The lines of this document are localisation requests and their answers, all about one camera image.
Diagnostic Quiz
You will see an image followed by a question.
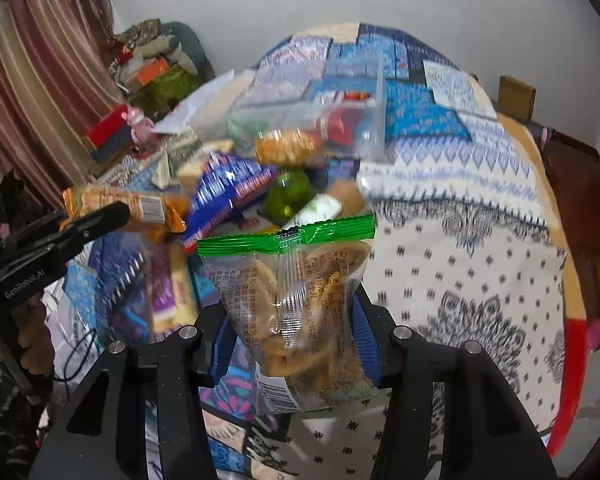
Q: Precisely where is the blue snack packet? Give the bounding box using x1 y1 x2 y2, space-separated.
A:
182 152 276 253

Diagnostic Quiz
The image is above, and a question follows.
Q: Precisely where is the camouflage cloth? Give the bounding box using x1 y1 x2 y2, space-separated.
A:
115 19 163 43

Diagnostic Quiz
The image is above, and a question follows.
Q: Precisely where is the person's left hand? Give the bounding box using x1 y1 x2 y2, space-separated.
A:
19 300 54 377

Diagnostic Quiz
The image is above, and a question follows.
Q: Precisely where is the grey cushion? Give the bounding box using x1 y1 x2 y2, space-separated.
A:
162 21 216 78

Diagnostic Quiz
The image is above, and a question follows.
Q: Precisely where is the round cracker packet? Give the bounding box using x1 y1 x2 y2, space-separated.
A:
254 129 326 166

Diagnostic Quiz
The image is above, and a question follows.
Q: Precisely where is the green jelly cup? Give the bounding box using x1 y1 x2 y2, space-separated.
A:
264 170 317 226

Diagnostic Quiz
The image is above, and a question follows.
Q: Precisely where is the grey plush toy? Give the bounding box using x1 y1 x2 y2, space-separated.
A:
130 35 198 73

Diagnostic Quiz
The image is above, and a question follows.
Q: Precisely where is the black cable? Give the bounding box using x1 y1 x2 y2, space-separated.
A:
55 330 98 383

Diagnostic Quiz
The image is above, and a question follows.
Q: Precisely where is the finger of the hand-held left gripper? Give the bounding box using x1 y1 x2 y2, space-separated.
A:
0 210 67 253
59 201 132 250

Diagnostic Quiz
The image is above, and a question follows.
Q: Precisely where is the clear plastic container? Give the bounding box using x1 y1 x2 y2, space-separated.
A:
227 57 388 163

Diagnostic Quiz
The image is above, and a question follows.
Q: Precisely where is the white pillow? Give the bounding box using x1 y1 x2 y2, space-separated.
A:
152 71 236 133

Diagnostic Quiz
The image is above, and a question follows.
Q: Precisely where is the green-topped clear snack bag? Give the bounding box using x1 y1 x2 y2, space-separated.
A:
196 214 381 416

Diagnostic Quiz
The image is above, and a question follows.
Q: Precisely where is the orange cracker packet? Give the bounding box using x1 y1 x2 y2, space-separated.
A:
61 184 191 233

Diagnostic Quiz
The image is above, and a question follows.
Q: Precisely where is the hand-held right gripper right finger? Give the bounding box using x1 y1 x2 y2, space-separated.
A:
350 285 561 480

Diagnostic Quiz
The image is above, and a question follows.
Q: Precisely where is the orange box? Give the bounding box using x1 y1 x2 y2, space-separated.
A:
130 59 173 86

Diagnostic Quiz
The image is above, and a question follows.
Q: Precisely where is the red box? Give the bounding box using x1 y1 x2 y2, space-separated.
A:
86 107 133 148

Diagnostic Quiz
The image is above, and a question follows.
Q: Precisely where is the yellow purple snack packet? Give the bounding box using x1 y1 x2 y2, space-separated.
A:
147 245 201 336

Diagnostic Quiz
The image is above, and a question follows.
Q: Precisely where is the red snack packet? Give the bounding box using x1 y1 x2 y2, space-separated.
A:
320 107 361 143

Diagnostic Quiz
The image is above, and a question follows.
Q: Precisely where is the striped brown curtain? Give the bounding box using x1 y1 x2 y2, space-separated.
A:
0 0 126 181

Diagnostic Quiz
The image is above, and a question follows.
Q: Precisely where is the grey cloth bag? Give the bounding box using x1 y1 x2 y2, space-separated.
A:
527 119 556 156

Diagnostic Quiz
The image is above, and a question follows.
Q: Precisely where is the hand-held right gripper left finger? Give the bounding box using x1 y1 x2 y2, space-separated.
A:
27 305 241 480

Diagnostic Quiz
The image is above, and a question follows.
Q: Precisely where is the dark patterned clothing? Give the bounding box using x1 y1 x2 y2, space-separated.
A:
0 350 56 480

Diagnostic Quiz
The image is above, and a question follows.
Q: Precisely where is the pink plush toy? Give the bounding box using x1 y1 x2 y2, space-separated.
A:
122 106 156 143

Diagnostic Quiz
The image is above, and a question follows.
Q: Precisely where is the cardboard box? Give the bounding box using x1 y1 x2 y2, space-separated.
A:
496 76 537 121

